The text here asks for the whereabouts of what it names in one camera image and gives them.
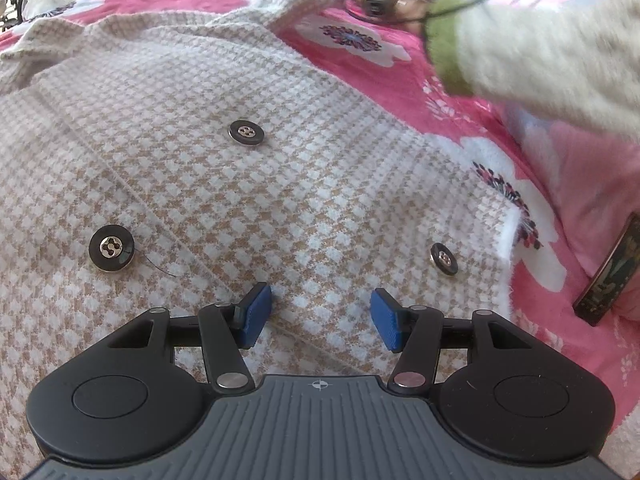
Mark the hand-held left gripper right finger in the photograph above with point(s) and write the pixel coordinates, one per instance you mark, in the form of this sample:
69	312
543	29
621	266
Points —
385	320

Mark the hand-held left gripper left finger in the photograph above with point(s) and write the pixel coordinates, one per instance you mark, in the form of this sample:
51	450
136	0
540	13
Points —
257	312

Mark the beige white houndstooth coat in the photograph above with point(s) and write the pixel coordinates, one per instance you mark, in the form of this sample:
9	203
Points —
300	185

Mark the person's right forearm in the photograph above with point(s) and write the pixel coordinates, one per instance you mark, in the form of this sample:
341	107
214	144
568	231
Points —
540	55

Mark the pink floral blanket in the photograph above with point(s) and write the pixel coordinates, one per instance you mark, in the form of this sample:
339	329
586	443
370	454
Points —
450	120

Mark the dark gold-edged object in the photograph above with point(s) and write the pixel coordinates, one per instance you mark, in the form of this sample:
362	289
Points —
610	275

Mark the white bag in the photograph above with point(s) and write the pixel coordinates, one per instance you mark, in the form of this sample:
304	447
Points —
45	5

